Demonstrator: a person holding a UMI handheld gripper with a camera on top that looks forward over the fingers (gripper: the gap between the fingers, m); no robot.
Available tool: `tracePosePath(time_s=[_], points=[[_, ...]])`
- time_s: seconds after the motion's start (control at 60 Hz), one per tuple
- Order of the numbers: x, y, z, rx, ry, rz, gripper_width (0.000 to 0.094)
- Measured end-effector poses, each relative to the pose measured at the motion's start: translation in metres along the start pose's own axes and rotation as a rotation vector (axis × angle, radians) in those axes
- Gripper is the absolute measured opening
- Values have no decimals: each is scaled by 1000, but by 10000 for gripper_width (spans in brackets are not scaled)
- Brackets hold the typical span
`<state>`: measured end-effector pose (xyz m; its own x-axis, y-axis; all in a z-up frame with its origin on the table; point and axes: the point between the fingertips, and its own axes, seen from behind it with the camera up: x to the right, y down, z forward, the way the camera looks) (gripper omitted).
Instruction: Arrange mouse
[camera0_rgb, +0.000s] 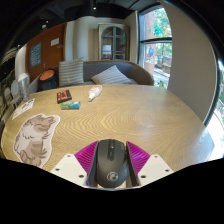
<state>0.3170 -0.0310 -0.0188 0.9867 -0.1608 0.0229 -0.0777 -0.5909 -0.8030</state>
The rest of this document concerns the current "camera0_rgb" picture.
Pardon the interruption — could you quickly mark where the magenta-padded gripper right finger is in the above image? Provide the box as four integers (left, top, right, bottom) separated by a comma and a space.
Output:
124, 140, 175, 188

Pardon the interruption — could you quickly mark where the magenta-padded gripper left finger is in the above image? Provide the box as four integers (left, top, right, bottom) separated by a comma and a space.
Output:
49, 140, 100, 188

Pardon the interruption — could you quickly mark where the black computer mouse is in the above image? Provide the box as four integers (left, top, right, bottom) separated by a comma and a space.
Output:
95, 138, 131, 189

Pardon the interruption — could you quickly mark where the cat-shaped mouse pad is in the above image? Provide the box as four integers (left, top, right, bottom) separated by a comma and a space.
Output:
13, 113, 61, 169

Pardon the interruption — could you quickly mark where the green and blue pack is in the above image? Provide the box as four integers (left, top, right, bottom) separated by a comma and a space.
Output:
60, 101, 82, 111

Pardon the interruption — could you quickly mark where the black and orange box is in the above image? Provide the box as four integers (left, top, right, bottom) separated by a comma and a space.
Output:
56, 89, 73, 104

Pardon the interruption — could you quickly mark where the white sticker sheet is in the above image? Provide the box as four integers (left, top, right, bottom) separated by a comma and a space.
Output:
11, 98, 36, 121

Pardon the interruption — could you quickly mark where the white squeeze tube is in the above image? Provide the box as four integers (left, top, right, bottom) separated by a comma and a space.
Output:
87, 84, 103, 102

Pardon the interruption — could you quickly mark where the black and orange backpack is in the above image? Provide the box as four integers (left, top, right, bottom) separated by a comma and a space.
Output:
37, 68, 60, 92

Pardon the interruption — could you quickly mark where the large striped square pillow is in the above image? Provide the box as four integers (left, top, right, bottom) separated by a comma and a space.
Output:
58, 57, 86, 88

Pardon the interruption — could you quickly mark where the grey curved sofa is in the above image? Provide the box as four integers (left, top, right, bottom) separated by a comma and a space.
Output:
29, 59, 155, 94

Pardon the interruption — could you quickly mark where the striped grey pillow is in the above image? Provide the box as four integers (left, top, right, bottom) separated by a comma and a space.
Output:
90, 64, 134, 86

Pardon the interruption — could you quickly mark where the brown wooden door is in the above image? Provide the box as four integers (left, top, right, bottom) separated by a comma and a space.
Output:
25, 22, 68, 83

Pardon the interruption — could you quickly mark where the blue poster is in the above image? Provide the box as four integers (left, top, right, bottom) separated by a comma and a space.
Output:
29, 42, 43, 69

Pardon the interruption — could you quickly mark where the black-framed window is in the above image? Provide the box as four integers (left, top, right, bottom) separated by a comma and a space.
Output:
138, 6, 174, 89

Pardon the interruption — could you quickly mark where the white door sign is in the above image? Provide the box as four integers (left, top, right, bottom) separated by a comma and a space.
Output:
50, 37, 61, 47

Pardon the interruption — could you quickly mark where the grey glass-door cabinet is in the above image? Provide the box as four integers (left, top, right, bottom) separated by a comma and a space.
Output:
97, 23, 131, 62

